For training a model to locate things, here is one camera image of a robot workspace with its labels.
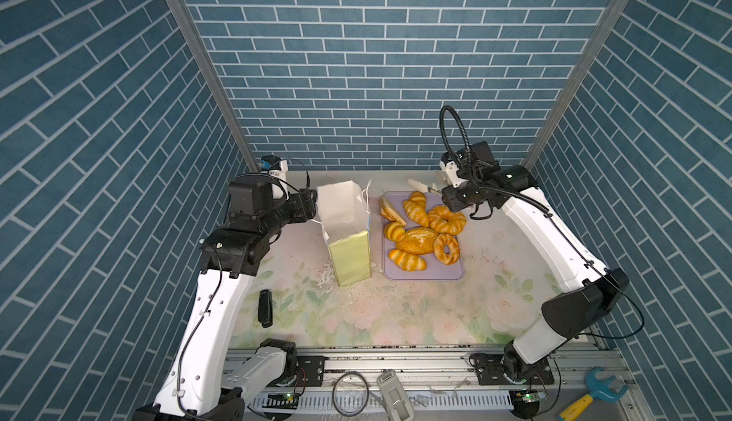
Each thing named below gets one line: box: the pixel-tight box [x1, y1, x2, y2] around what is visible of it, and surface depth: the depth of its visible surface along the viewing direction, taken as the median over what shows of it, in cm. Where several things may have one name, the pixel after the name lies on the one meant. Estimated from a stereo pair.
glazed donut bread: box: [433, 232, 461, 266], surface depth 95 cm
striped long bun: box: [387, 248, 427, 272], surface depth 93 cm
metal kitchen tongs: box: [406, 179, 443, 195], surface depth 86 cm
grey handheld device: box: [377, 371, 416, 421], surface depth 69 cm
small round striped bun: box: [383, 220, 407, 243], surface depth 98 cm
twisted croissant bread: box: [402, 190, 430, 228], surface depth 104 cm
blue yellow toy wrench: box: [558, 366, 630, 421], surface depth 71 cm
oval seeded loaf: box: [395, 227, 440, 256], surface depth 96 cm
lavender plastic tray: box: [381, 190, 465, 281], surface depth 95 cm
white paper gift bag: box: [310, 180, 373, 287], surface depth 84 cm
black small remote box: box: [257, 289, 274, 328], surface depth 84 cm
